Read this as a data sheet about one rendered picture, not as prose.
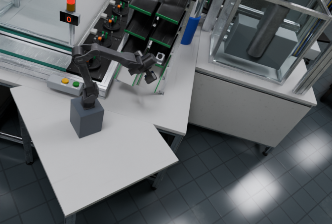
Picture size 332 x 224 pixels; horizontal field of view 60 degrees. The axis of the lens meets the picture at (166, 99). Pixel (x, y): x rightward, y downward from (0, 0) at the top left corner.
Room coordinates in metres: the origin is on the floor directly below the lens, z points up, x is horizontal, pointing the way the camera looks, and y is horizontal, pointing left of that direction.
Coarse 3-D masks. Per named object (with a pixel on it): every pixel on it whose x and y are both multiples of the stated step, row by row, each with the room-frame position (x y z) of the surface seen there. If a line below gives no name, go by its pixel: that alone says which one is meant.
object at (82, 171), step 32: (32, 96) 1.09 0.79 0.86; (32, 128) 0.89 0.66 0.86; (64, 128) 0.96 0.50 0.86; (128, 128) 1.13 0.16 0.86; (64, 160) 0.77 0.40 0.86; (96, 160) 0.84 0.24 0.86; (128, 160) 0.91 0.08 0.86; (160, 160) 0.98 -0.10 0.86; (64, 192) 0.61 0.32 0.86; (96, 192) 0.66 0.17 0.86
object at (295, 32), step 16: (256, 0) 2.12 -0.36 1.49; (288, 0) 2.58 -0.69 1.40; (304, 0) 2.59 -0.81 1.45; (224, 16) 2.34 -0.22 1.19; (240, 16) 2.11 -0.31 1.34; (256, 16) 2.12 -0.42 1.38; (288, 16) 2.14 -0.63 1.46; (304, 16) 2.15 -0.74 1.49; (240, 32) 2.12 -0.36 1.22; (256, 32) 2.13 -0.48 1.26; (288, 32) 2.15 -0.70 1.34; (304, 32) 2.16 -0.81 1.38; (224, 48) 2.11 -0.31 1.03; (240, 48) 2.12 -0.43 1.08; (272, 48) 2.14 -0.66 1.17; (288, 48) 2.15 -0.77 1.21; (304, 48) 2.16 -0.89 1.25; (240, 64) 2.13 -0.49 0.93; (256, 64) 2.14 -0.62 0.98; (272, 64) 2.15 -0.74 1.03; (288, 64) 2.16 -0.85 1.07
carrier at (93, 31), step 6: (90, 30) 1.77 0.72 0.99; (96, 30) 1.79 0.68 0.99; (90, 36) 1.72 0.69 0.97; (96, 36) 1.70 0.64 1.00; (102, 36) 1.68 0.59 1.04; (108, 36) 1.80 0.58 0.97; (84, 42) 1.63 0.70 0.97; (90, 42) 1.66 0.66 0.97; (96, 42) 1.66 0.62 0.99; (102, 42) 1.68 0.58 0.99; (108, 42) 1.71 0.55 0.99; (114, 42) 1.76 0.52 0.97; (120, 42) 1.78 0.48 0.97; (114, 48) 1.68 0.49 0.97
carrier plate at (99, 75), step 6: (84, 54) 1.51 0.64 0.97; (102, 60) 1.51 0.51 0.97; (108, 60) 1.54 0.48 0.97; (72, 66) 1.36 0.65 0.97; (102, 66) 1.46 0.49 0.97; (108, 66) 1.48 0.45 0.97; (72, 72) 1.31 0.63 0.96; (78, 72) 1.32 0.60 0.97; (90, 72) 1.36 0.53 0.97; (96, 72) 1.38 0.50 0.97; (102, 72) 1.40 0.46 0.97; (96, 78) 1.33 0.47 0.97; (102, 78) 1.35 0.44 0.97
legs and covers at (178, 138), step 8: (0, 88) 1.44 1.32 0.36; (8, 88) 1.53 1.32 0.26; (0, 96) 1.42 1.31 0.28; (8, 96) 1.51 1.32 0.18; (0, 104) 1.39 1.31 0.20; (8, 104) 1.43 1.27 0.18; (0, 112) 1.33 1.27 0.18; (0, 136) 1.14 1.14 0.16; (8, 136) 1.15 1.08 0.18; (16, 136) 1.17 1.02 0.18; (168, 136) 1.72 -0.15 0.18; (176, 136) 1.26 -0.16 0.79; (32, 144) 1.16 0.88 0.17; (168, 144) 1.60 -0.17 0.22; (176, 144) 1.26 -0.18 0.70; (152, 176) 1.27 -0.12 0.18; (160, 176) 1.26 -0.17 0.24; (152, 184) 1.27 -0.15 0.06
